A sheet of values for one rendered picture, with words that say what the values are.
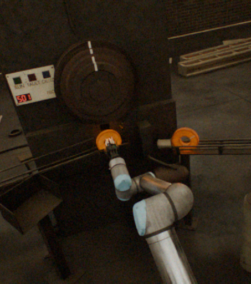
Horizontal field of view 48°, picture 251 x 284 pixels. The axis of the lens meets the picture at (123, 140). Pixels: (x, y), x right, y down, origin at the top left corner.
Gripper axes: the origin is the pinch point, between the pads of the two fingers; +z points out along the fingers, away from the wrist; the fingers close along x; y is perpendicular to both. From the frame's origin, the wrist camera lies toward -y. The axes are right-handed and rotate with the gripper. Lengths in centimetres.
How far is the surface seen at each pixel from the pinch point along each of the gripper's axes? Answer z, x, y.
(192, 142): -20, -47, 1
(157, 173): -22.4, -24.4, -16.0
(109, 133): 0.5, -1.5, 5.3
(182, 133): -14.5, -42.1, 5.9
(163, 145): -11.8, -32.0, -4.1
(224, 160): 18, -106, -84
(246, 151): -37, -71, 3
